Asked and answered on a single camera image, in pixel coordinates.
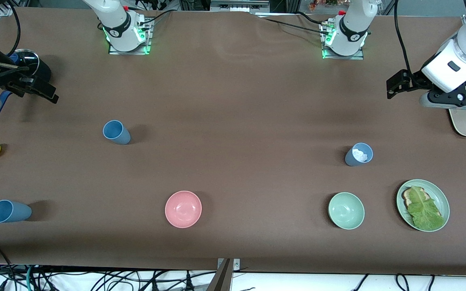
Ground blue cup with white filling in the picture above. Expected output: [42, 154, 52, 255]
[345, 143, 374, 167]

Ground glass lid with blue knob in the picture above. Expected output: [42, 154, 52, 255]
[8, 49, 40, 77]

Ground colourful background flowers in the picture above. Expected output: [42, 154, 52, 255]
[309, 0, 339, 11]

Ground toasted bread slice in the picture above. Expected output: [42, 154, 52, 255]
[402, 186, 444, 221]

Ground green plate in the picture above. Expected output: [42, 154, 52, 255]
[396, 179, 450, 232]

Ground green lettuce leaf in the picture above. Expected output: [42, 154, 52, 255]
[407, 186, 446, 231]

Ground green bowl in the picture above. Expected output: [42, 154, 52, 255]
[328, 192, 365, 230]

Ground pink bowl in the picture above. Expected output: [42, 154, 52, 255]
[165, 190, 202, 229]

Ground grey metal rack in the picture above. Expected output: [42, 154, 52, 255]
[210, 0, 270, 13]

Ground dark angled pole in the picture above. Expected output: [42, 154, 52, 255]
[207, 259, 233, 291]

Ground black pot with blue handle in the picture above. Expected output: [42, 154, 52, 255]
[0, 48, 51, 120]

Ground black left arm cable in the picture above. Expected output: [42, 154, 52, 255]
[394, 0, 415, 75]

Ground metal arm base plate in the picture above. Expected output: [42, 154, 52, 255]
[321, 22, 365, 60]
[108, 18, 153, 55]

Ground black base cable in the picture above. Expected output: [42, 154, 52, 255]
[138, 10, 173, 25]
[257, 11, 328, 38]

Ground grey metal bracket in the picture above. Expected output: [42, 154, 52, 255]
[217, 258, 241, 271]

